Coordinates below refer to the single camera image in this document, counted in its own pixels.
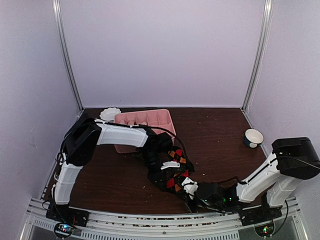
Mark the white scalloped ceramic bowl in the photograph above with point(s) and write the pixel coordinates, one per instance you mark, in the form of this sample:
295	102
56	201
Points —
108	114

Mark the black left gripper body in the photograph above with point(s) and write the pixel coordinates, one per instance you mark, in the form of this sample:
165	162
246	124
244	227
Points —
152	175

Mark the black red argyle sock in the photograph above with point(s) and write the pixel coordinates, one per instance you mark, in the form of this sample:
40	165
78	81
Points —
178	172

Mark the right aluminium frame post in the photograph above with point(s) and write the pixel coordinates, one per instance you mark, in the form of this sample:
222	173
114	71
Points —
262	42

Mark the left aluminium frame post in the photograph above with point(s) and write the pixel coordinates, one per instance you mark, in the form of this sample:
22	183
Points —
65	53

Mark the pink divided organizer tray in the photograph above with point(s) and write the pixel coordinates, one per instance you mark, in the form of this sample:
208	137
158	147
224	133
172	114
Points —
154	118

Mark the white dark blue cup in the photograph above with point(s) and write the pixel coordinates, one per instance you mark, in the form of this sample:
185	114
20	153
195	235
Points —
253	138

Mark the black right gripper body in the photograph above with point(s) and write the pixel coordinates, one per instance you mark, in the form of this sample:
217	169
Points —
215	208

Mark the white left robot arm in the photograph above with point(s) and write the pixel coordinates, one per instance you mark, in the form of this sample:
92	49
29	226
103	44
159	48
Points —
79	144

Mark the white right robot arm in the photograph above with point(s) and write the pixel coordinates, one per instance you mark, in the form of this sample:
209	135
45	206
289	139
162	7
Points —
291	161

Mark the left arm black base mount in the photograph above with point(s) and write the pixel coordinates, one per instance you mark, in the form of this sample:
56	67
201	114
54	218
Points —
66	214

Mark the front aluminium rail base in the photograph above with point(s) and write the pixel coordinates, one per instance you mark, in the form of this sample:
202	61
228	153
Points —
102	225

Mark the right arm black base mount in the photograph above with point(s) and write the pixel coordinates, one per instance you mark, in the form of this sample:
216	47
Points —
259	214

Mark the aluminium frame post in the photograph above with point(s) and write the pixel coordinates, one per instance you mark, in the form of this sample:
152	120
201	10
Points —
262	42
65	53

